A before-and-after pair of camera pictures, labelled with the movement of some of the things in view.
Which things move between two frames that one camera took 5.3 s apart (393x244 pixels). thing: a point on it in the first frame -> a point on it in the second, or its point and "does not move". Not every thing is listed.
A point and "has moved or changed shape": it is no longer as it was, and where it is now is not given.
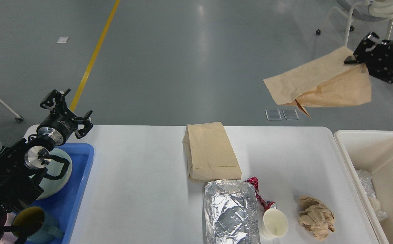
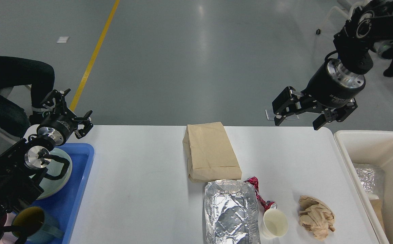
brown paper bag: x=328 y=81 has moved or changed shape
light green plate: x=51 y=187 does not move
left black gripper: x=58 y=126 does not move
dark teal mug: x=39 y=230 does not move
